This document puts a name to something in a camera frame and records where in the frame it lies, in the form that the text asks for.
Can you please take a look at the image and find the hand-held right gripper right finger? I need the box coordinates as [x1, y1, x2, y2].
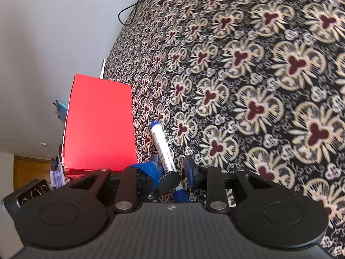
[183, 155, 283, 213]

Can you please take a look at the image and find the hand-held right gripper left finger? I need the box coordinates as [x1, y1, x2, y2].
[63, 154, 181, 213]

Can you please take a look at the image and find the white blue marker pen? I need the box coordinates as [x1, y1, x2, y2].
[149, 121, 189, 203]

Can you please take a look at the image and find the red cardboard box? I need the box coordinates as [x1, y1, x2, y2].
[61, 74, 138, 181]

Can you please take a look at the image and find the blue plastic bag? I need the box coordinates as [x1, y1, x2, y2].
[54, 100, 68, 120]

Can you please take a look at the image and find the floral printed cloth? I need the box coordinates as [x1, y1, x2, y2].
[104, 0, 345, 258]

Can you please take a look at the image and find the black charger cable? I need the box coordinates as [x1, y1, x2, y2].
[118, 0, 156, 26]

